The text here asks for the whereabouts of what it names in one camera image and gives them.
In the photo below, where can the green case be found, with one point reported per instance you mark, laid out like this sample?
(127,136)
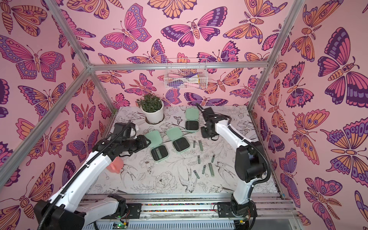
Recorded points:
(158,150)
(179,141)
(192,120)

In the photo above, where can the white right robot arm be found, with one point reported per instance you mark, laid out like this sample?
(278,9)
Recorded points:
(251,166)

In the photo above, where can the green nail clipper small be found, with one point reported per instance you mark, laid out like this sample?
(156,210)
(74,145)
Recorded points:
(196,174)

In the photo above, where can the green nail clipper long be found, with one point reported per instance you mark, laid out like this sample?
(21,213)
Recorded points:
(211,170)

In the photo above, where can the pink plastic toy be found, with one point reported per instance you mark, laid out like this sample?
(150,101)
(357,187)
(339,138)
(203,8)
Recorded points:
(116,165)

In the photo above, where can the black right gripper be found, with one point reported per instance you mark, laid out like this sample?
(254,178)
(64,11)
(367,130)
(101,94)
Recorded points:
(205,114)

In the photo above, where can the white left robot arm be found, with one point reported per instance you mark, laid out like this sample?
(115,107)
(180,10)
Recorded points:
(63,212)

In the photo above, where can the white wire wall basket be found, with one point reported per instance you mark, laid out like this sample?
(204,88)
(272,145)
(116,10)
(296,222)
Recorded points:
(186,73)

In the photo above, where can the potted green plant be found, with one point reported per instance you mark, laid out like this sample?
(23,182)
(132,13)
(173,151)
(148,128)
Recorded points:
(153,108)

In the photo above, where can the green nail tool upper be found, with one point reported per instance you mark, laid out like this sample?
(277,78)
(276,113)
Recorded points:
(200,145)

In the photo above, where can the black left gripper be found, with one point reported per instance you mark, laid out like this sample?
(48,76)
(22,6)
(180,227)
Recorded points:
(143,143)

